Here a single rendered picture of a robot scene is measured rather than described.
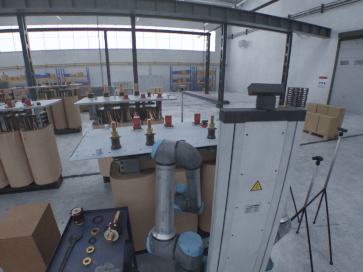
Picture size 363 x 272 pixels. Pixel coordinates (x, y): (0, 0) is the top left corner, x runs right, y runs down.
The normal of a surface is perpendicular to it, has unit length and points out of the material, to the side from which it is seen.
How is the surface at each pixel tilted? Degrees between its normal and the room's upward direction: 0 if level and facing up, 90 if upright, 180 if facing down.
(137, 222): 90
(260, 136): 90
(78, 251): 0
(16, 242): 90
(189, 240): 5
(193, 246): 5
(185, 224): 90
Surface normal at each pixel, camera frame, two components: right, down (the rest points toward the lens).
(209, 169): -0.43, 0.29
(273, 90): 0.13, -0.18
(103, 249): 0.00, -0.95
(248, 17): 0.29, 0.30
